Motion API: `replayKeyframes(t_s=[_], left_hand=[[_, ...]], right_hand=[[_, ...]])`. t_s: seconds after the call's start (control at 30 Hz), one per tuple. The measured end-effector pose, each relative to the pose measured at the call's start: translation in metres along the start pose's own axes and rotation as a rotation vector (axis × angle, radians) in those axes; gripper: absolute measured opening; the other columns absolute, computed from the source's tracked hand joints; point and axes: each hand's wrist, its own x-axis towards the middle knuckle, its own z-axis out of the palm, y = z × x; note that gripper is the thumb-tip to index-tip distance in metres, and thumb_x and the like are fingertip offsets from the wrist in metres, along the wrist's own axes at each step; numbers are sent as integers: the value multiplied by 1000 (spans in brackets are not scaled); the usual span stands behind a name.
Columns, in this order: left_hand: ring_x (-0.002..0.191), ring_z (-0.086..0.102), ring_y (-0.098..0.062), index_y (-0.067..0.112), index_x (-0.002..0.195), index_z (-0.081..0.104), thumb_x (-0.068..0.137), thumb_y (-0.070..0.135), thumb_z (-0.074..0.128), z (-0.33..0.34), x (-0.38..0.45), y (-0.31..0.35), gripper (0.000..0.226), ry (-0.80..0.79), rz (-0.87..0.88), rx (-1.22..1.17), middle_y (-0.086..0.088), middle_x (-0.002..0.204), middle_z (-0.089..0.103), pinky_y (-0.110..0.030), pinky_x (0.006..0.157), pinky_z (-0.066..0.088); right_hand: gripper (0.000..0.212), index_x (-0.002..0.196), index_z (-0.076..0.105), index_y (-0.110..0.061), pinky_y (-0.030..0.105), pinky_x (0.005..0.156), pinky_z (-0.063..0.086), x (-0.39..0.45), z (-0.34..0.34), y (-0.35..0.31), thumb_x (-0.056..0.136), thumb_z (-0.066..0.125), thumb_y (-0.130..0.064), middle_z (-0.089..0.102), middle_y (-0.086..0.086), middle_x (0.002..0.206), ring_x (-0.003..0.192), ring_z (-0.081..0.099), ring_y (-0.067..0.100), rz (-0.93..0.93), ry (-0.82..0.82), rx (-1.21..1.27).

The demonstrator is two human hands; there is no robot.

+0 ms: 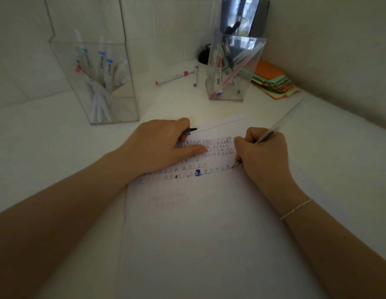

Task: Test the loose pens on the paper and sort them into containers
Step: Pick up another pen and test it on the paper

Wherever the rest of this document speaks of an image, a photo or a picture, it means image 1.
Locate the person's right hand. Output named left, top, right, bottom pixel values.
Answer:
left=233, top=127, right=312, bottom=220

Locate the person's left hand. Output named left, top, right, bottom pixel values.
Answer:
left=113, top=117, right=208, bottom=178

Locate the thick white marker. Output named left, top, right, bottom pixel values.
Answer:
left=211, top=46, right=225, bottom=98

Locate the white paper sheet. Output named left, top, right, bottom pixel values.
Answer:
left=115, top=116, right=386, bottom=299

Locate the clear acrylic box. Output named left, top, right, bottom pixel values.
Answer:
left=205, top=0, right=271, bottom=102
left=43, top=0, right=140, bottom=125

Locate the white pen light blue band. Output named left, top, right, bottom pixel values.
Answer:
left=98, top=35, right=107, bottom=88

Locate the clear pen black grip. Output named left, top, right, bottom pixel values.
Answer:
left=223, top=21, right=242, bottom=74

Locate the person's left forearm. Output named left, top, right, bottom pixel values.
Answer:
left=0, top=151, right=141, bottom=299

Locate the person's right forearm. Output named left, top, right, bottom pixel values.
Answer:
left=281, top=201, right=386, bottom=299

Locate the stack of coloured sticky notes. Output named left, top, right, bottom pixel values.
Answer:
left=240, top=58, right=301, bottom=100

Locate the black bag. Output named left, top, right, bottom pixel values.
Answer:
left=198, top=0, right=271, bottom=66

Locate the thin wrist bracelet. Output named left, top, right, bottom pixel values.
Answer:
left=280, top=198, right=314, bottom=221

